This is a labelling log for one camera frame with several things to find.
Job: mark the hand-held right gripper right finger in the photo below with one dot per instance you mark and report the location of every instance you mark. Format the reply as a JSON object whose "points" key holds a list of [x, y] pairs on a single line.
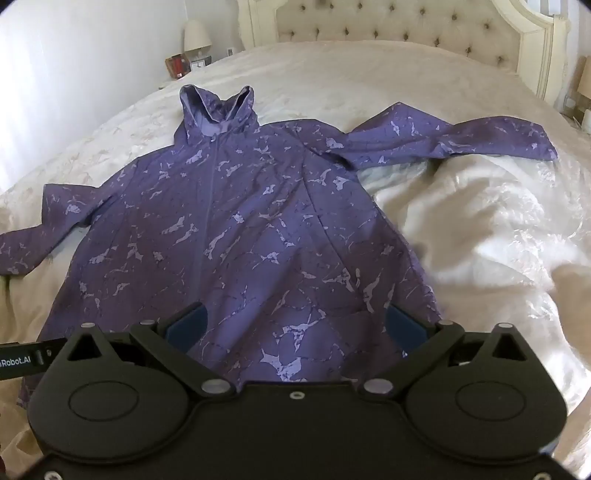
{"points": [[406, 330]]}

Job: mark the beige shade table lamp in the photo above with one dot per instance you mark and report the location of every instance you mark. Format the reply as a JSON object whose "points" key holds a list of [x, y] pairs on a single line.
{"points": [[585, 78]]}

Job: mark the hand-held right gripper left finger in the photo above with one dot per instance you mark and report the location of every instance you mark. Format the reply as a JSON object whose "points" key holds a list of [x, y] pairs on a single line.
{"points": [[187, 330]]}

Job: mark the small white clock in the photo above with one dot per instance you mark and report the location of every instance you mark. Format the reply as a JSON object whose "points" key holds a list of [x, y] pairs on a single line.
{"points": [[200, 64]]}

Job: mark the cream shade table lamp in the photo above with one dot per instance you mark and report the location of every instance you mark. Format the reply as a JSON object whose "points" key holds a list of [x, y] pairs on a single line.
{"points": [[197, 36]]}

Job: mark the cream tufted bed headboard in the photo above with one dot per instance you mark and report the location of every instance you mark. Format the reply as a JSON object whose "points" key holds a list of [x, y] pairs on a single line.
{"points": [[406, 23]]}

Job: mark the white bedspread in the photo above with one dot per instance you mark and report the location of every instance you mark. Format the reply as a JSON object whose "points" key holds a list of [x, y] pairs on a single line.
{"points": [[485, 240]]}

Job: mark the purple patterned hooded jacket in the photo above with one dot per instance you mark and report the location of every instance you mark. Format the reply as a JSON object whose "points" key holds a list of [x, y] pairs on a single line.
{"points": [[258, 221]]}

